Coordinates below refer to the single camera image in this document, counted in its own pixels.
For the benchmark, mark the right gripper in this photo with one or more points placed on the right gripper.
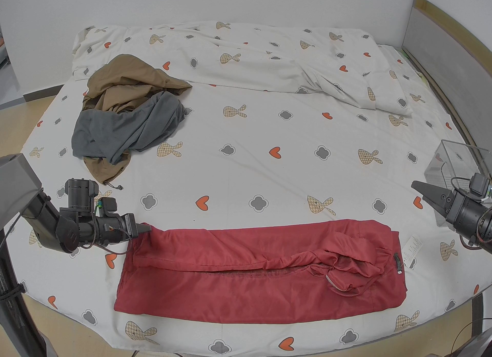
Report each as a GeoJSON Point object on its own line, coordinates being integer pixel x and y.
{"type": "Point", "coordinates": [465, 213]}

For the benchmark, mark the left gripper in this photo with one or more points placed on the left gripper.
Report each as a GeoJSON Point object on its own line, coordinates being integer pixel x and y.
{"type": "Point", "coordinates": [115, 228]}

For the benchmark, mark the red shirt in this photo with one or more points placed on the red shirt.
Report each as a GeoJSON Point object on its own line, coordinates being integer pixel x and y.
{"type": "Point", "coordinates": [238, 286]}

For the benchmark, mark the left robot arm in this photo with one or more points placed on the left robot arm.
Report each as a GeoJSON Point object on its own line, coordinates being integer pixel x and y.
{"type": "Point", "coordinates": [27, 201]}

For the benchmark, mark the clear plastic box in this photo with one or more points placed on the clear plastic box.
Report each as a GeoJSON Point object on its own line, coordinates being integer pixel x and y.
{"type": "Point", "coordinates": [446, 167]}

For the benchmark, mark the grey garment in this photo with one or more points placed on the grey garment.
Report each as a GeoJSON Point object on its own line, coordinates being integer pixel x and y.
{"type": "Point", "coordinates": [130, 128]}

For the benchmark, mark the bed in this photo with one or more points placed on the bed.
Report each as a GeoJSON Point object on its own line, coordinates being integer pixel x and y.
{"type": "Point", "coordinates": [269, 155]}

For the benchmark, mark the brown garment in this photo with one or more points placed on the brown garment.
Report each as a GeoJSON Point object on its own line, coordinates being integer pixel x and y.
{"type": "Point", "coordinates": [127, 79]}

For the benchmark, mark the white printed quilt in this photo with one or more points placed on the white printed quilt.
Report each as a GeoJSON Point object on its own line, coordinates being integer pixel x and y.
{"type": "Point", "coordinates": [250, 59]}

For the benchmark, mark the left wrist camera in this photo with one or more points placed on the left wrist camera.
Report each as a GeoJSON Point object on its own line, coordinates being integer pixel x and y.
{"type": "Point", "coordinates": [108, 205]}

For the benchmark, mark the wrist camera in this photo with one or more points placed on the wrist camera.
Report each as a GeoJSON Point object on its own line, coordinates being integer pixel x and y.
{"type": "Point", "coordinates": [108, 205]}
{"type": "Point", "coordinates": [479, 185]}

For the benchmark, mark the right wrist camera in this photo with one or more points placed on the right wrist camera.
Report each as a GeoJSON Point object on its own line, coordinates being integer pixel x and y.
{"type": "Point", "coordinates": [479, 185]}

